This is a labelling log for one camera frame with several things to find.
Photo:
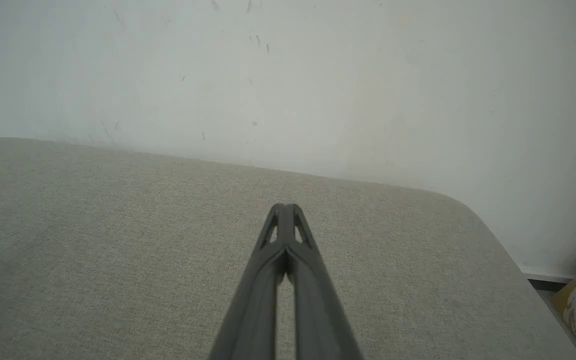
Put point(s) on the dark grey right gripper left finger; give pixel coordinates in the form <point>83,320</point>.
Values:
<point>255,310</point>

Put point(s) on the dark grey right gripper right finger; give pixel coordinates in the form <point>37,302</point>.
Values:
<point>318,310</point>

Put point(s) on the white baseboard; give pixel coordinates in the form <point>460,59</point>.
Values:
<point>548,274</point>

